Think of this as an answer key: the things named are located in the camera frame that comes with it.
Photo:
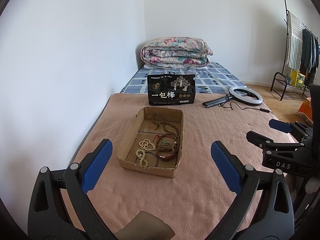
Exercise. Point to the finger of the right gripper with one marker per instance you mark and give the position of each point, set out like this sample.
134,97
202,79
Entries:
280,126
262,142

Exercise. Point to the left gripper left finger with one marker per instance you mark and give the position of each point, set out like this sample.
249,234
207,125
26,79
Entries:
48,217

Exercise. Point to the black clothes rack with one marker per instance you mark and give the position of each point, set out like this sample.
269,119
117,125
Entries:
281,83

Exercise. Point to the gloved left hand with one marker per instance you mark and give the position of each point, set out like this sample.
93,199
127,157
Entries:
145,226

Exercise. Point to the dark hanging clothes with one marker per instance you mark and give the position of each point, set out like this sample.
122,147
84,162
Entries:
310,57

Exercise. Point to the cardboard box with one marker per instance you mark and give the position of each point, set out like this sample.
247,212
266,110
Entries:
149,128

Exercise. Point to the orange gift box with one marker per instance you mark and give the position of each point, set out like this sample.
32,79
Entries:
306,110

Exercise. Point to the white ring light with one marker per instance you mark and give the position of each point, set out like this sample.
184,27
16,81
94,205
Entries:
240,94

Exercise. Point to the gloved right hand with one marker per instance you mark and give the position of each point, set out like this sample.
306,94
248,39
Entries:
308,185

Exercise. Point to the folded floral quilt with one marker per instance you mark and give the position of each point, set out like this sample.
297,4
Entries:
176,52

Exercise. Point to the black snack bag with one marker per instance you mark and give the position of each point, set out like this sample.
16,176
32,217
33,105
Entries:
171,89

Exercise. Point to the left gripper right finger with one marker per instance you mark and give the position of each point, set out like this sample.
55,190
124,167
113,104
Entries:
273,218

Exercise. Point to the dark blue bangle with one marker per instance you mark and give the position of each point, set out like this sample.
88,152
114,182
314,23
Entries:
149,160

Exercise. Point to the yellow box on rack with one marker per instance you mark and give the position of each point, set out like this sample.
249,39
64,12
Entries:
297,79

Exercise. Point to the red strap wristwatch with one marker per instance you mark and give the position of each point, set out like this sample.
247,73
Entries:
165,152

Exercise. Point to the striped hanging cloth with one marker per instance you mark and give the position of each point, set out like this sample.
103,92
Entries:
294,41

